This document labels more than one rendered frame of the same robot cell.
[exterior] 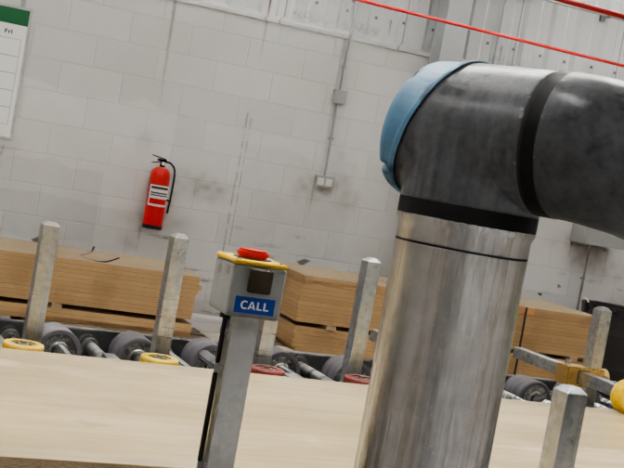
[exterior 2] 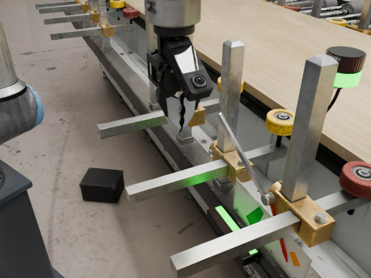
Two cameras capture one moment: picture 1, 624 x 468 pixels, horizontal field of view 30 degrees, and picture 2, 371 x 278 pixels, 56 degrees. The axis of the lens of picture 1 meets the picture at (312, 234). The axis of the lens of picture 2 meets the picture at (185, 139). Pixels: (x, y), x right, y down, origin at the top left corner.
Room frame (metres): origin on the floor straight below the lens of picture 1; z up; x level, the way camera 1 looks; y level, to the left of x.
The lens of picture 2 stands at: (1.51, -1.14, 1.34)
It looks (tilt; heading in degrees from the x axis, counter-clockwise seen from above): 33 degrees down; 88
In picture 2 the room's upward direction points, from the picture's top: straight up
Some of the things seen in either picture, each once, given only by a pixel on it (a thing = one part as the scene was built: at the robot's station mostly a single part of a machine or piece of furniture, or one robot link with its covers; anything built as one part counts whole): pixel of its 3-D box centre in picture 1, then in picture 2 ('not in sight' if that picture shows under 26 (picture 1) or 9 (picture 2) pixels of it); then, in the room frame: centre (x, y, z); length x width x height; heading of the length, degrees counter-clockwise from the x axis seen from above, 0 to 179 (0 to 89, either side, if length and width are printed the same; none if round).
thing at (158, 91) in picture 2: not in sight; (168, 94); (1.50, -0.56, 1.06); 0.05 x 0.02 x 0.09; 25
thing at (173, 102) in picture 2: not in sight; (168, 110); (1.50, -0.54, 1.01); 0.06 x 0.03 x 0.09; 115
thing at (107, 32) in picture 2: not in sight; (105, 28); (1.15, 0.72, 0.82); 0.13 x 0.06 x 0.05; 114
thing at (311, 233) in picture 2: not in sight; (299, 210); (1.75, -0.65, 0.85); 0.13 x 0.06 x 0.05; 114
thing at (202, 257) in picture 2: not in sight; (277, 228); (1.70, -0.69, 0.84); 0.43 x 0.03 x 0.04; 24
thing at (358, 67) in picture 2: not in sight; (344, 59); (1.78, -0.61, 1.14); 0.06 x 0.06 x 0.02
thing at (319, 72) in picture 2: not in sight; (296, 177); (1.74, -0.63, 0.91); 0.03 x 0.03 x 0.48; 24
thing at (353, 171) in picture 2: not in sight; (357, 192); (1.88, -0.61, 0.85); 0.08 x 0.08 x 0.11
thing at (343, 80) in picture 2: not in sight; (340, 73); (1.78, -0.61, 1.11); 0.06 x 0.06 x 0.02
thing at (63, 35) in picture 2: not in sight; (94, 31); (1.10, 0.68, 0.82); 0.43 x 0.03 x 0.04; 24
